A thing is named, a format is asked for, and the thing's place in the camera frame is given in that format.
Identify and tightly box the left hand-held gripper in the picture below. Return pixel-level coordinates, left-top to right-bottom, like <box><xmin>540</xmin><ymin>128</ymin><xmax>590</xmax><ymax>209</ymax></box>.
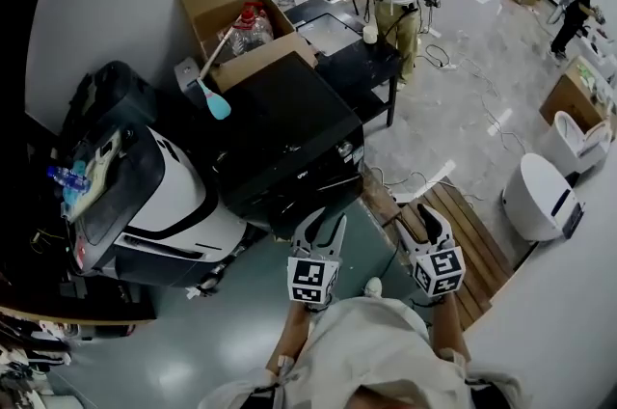
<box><xmin>286</xmin><ymin>205</ymin><xmax>349</xmax><ymax>306</ymax></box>

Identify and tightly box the clear water jug red cap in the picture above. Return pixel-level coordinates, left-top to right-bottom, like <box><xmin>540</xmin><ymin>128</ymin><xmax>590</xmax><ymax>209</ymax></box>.
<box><xmin>228</xmin><ymin>1</ymin><xmax>276</xmax><ymax>57</ymax></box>

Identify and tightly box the wooden slatted platform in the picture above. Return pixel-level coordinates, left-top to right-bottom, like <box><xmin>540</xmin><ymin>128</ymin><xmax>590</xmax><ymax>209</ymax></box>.
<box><xmin>393</xmin><ymin>177</ymin><xmax>515</xmax><ymax>332</ymax></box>

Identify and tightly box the black table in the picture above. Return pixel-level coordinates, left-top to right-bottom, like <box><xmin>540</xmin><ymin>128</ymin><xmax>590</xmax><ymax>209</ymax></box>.
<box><xmin>283</xmin><ymin>0</ymin><xmax>403</xmax><ymax>129</ymax></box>

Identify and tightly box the cream plastic tool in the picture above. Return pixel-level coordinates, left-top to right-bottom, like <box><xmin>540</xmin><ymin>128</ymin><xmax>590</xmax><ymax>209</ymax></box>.
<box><xmin>59</xmin><ymin>126</ymin><xmax>127</xmax><ymax>223</ymax></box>

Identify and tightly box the white toilet with open lid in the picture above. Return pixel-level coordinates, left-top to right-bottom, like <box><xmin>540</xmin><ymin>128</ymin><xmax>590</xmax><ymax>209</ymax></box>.
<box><xmin>549</xmin><ymin>109</ymin><xmax>614</xmax><ymax>175</ymax></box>

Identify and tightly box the blue cloth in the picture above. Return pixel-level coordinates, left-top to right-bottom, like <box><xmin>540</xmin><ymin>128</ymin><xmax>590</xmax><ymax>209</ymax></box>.
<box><xmin>62</xmin><ymin>160</ymin><xmax>89</xmax><ymax>206</ymax></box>

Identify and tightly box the person's left white shoe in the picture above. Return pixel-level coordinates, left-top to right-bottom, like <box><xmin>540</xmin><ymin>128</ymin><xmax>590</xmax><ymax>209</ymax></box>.
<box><xmin>362</xmin><ymin>276</ymin><xmax>384</xmax><ymax>299</ymax></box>

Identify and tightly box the black backpack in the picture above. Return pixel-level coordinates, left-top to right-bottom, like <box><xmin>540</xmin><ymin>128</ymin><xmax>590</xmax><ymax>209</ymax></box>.
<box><xmin>59</xmin><ymin>60</ymin><xmax>158</xmax><ymax>149</ymax></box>

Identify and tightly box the large black box appliance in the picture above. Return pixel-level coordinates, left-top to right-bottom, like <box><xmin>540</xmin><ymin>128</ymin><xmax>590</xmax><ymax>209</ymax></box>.
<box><xmin>210</xmin><ymin>51</ymin><xmax>367</xmax><ymax>240</ymax></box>

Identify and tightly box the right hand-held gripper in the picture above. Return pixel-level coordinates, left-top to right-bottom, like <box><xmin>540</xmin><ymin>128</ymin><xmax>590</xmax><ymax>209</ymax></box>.
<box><xmin>394</xmin><ymin>203</ymin><xmax>467</xmax><ymax>299</ymax></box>

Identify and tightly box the person's white shirt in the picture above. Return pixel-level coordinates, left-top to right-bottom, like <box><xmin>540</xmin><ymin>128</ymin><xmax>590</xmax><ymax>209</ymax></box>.
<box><xmin>196</xmin><ymin>295</ymin><xmax>532</xmax><ymax>409</ymax></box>

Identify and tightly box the person's right forearm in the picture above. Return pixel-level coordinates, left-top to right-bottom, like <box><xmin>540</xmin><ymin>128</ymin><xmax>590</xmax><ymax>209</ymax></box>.
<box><xmin>427</xmin><ymin>293</ymin><xmax>469</xmax><ymax>359</ymax></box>

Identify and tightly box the white wall dispenser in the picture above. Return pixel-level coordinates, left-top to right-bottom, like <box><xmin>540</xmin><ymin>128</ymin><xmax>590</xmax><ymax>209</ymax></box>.
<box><xmin>174</xmin><ymin>56</ymin><xmax>206</xmax><ymax>110</ymax></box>

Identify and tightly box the cardboard box beside toilets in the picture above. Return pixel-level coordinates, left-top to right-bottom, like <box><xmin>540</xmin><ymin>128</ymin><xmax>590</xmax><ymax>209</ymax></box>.
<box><xmin>538</xmin><ymin>55</ymin><xmax>617</xmax><ymax>136</ymax></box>

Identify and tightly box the blue label water bottle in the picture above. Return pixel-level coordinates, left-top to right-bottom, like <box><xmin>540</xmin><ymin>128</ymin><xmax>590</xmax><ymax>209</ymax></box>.
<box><xmin>45</xmin><ymin>164</ymin><xmax>94</xmax><ymax>193</ymax></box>

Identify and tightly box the white and grey top-load washer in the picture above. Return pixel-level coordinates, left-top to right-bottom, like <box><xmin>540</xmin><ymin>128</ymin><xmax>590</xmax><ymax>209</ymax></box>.
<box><xmin>67</xmin><ymin>121</ymin><xmax>250</xmax><ymax>291</ymax></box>

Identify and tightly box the person's left forearm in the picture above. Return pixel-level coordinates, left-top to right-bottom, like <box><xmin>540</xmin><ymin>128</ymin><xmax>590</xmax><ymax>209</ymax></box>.
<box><xmin>266</xmin><ymin>302</ymin><xmax>318</xmax><ymax>373</ymax></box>

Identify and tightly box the black floor cable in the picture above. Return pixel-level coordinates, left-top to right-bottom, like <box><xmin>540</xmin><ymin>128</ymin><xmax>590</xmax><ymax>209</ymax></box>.
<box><xmin>374</xmin><ymin>212</ymin><xmax>412</xmax><ymax>284</ymax></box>

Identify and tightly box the white round closed toilet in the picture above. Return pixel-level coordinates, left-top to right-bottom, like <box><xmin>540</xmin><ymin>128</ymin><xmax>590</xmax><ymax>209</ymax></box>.
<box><xmin>501</xmin><ymin>151</ymin><xmax>587</xmax><ymax>244</ymax></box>

